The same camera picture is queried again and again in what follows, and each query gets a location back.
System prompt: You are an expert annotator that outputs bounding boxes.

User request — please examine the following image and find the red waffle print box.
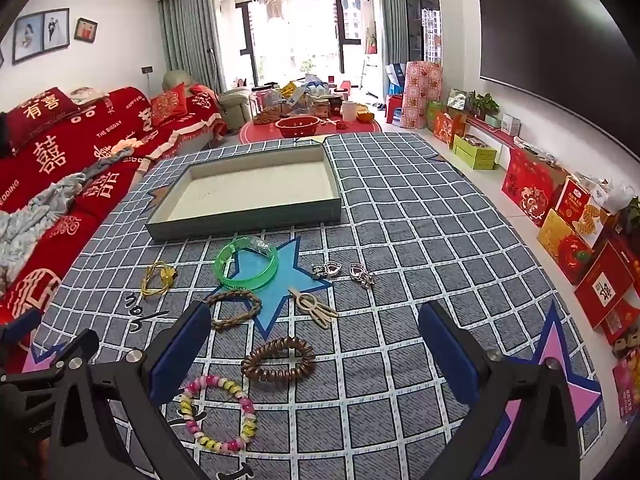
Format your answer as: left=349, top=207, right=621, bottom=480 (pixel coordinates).
left=554, top=176, right=610, bottom=249

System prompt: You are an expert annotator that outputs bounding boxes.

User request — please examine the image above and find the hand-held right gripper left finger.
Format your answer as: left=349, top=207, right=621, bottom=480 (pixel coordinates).
left=47, top=302, right=212, bottom=480

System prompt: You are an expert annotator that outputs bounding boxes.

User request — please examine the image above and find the red rectangular pillow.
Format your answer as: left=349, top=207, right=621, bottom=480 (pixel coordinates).
left=0, top=87, right=81, bottom=153

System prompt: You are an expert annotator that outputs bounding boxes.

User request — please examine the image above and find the brown braided bracelet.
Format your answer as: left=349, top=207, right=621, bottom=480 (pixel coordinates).
left=203, top=290, right=264, bottom=331

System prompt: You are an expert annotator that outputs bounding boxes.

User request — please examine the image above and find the grey braided blanket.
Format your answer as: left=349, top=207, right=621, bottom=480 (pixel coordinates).
left=0, top=142, right=151, bottom=271

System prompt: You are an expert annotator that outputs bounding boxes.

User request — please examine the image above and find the green translucent bracelet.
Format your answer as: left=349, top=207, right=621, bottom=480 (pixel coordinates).
left=215, top=236, right=279, bottom=291

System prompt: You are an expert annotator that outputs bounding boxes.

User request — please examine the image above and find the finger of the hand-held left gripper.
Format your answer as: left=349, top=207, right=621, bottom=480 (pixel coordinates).
left=0, top=308, right=101, bottom=377

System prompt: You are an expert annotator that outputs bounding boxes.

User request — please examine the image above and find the red square cushion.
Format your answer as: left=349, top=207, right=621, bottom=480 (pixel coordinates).
left=150, top=84, right=188, bottom=127

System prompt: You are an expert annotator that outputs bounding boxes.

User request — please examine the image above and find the yellow box with red apple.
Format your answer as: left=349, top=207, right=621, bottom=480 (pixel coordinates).
left=537, top=208, right=597, bottom=287

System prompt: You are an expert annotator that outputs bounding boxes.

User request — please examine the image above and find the grey green curtain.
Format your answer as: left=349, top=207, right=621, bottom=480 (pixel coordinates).
left=158, top=0, right=222, bottom=97
left=377, top=0, right=412, bottom=97

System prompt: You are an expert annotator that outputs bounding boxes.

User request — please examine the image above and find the grey checked tablecloth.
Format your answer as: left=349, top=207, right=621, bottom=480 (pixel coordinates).
left=22, top=132, right=608, bottom=480

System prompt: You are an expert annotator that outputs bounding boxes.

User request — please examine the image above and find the stack of green boxes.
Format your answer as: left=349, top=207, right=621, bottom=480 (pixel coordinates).
left=452, top=135, right=501, bottom=171

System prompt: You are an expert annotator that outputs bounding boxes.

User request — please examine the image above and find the large clear snack jar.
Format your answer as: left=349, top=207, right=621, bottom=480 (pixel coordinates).
left=252, top=90, right=282, bottom=125

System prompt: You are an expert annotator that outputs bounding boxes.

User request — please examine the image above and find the large framed photo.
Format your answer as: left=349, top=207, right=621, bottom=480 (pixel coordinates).
left=12, top=14, right=44, bottom=64

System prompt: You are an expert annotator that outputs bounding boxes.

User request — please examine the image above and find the beige hair clip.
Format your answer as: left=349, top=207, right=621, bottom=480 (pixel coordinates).
left=288, top=287, right=340, bottom=320

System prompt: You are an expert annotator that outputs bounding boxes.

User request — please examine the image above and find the red patterned gift box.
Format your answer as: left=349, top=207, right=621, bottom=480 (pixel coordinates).
left=501, top=147, right=569, bottom=227

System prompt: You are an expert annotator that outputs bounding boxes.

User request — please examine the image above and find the brown coil hair tie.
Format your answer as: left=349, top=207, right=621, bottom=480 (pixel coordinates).
left=241, top=337, right=317, bottom=384

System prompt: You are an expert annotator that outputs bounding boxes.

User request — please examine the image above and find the orange red gift box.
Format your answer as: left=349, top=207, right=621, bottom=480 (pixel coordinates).
left=432, top=111, right=467, bottom=149

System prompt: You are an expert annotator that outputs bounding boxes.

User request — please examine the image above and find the red covered sofa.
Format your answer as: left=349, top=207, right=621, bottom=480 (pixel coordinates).
left=0, top=85, right=226, bottom=361

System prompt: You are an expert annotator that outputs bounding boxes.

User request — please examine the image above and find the black wall television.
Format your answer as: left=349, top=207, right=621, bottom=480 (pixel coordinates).
left=477, top=0, right=640, bottom=148

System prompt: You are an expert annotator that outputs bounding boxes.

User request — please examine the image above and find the shallow white tray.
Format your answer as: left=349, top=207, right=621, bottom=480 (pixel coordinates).
left=146, top=141, right=343, bottom=242

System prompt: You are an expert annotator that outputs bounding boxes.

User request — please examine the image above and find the medium framed photo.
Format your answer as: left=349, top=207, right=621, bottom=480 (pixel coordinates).
left=42, top=8, right=70, bottom=51

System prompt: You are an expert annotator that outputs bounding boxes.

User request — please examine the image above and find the green potted plant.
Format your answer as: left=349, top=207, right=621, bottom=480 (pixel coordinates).
left=467, top=91, right=501, bottom=122

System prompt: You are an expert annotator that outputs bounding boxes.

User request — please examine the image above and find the light green armchair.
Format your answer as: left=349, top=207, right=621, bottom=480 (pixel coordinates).
left=162, top=70, right=253, bottom=134

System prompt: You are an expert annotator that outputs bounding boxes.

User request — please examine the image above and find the red flat gift box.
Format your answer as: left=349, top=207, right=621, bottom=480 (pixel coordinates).
left=573, top=239, right=640, bottom=332

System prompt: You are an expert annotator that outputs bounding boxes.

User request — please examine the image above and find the black tall cabinet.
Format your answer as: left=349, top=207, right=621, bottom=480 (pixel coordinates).
left=402, top=0, right=441, bottom=64

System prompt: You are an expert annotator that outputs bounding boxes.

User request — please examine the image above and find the silver earring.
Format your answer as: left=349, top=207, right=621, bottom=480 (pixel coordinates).
left=311, top=261, right=344, bottom=280

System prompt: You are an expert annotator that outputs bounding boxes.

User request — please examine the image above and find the small red framed photo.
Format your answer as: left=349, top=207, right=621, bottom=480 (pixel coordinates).
left=74, top=18, right=99, bottom=44

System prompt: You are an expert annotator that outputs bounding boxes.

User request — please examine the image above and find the pink yellow coil hair tie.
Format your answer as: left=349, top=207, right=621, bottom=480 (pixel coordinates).
left=180, top=375, right=257, bottom=454

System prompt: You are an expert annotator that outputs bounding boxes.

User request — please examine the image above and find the red patterned wrapped bundle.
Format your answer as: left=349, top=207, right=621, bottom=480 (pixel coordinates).
left=402, top=61, right=444, bottom=129

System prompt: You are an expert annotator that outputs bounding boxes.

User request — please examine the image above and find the silver jeweled hair clip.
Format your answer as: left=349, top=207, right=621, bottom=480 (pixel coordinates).
left=349, top=262, right=376, bottom=289

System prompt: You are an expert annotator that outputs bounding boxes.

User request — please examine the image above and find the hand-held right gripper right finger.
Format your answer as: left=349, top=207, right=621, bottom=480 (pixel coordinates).
left=419, top=302, right=581, bottom=480

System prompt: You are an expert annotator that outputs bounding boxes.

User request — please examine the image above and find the red colander basket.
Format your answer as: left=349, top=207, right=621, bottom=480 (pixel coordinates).
left=274, top=115, right=321, bottom=139

